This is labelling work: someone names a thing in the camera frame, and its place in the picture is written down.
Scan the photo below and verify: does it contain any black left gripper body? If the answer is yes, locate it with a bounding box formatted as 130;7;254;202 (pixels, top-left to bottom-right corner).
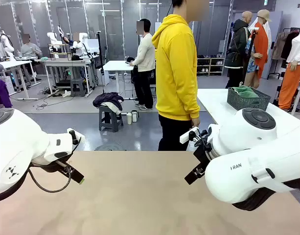
31;153;75;173

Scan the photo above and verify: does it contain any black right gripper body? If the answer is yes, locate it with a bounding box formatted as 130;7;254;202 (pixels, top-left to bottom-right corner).
193;141;215;170

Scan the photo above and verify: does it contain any dark grey woven basket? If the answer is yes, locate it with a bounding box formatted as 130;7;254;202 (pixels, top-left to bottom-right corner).
227;87;271;111

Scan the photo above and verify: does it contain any dark green towel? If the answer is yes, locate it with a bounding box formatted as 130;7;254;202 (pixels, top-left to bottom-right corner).
237;90;260;99

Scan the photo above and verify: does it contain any person's right forearm yellow sleeve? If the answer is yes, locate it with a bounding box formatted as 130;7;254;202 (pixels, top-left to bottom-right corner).
185;80;201;120

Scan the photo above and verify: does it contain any round floor plate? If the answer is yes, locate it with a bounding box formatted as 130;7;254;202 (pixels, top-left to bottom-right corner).
94;142;127;151

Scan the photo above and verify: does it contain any white side table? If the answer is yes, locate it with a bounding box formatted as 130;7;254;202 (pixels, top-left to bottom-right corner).
197;88;300;138

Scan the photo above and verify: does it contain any dark grey plastic stool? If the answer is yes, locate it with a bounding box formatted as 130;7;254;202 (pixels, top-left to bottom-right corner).
98;105;124;133

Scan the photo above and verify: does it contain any light green towel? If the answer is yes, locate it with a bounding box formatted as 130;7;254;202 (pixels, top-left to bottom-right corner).
231;85;250;95

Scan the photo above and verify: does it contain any cream garment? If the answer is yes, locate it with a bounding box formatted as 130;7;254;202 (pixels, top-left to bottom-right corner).
100;101;122;116

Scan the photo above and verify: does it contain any grey step stool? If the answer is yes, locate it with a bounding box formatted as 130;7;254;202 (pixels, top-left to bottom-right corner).
70;78;87;97

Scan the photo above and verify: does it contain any dark purple clothes pile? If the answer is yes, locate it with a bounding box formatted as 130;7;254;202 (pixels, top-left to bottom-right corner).
92;92;125;111

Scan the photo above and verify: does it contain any person in yellow hoodie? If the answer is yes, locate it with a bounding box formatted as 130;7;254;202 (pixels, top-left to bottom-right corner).
151;0;210;151

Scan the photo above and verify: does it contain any purple garment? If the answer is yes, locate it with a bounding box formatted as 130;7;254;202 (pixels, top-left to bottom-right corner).
0;78;13;108

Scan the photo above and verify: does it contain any wooden shoe rack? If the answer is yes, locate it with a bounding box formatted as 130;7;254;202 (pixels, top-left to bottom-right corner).
197;54;226;76

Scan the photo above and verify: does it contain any grey metal workbench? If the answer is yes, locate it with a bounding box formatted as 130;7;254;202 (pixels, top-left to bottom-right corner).
42;58;94;96

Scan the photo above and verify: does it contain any long white desk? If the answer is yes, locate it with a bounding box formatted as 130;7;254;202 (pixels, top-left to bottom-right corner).
0;60;42;101

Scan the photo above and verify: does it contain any small wooden shelf rack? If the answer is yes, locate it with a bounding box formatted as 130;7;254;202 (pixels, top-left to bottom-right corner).
48;43;71;59

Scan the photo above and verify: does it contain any person in cream sweater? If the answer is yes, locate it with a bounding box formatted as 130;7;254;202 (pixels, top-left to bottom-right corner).
129;18;156;111

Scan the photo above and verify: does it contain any mannequin in dark jacket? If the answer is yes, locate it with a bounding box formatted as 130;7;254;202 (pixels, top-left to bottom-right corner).
224;11;253;89

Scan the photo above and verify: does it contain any white standing desk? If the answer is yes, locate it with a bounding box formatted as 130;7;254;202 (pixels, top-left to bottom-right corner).
102;60;140;100

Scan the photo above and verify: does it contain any seated person in grey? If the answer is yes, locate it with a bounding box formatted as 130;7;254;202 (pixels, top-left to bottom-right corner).
20;33;43;76

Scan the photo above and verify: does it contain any black stand pole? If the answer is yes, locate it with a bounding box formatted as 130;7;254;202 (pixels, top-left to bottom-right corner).
96;30;106;86

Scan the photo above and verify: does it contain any mannequin in orange with cap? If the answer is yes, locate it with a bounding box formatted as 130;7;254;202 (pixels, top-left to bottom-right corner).
244;9;273;89

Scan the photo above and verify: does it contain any black tripod with white top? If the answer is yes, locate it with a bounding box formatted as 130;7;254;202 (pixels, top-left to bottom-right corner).
240;27;260;89

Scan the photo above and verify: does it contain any clothes rack with coats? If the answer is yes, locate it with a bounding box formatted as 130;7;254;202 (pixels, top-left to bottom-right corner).
267;27;300;80

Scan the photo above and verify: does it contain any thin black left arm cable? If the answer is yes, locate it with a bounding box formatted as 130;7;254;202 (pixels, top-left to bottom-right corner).
28;167;72;194

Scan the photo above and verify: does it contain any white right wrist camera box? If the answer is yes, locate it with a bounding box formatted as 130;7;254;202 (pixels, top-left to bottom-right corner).
179;126;200;144

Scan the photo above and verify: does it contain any black left arm cable sleeve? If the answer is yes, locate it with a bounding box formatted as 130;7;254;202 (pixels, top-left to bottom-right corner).
0;168;29;204

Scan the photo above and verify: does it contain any black arm cable sleeve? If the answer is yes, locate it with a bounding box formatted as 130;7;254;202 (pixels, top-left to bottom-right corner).
231;178;300;212
0;168;29;204

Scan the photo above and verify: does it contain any black floor cable tangle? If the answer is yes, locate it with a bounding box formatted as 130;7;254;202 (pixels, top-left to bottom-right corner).
36;87;58;110

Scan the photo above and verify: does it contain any black right arm cable sleeve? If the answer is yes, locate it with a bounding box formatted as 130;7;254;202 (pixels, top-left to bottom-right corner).
231;178;300;212

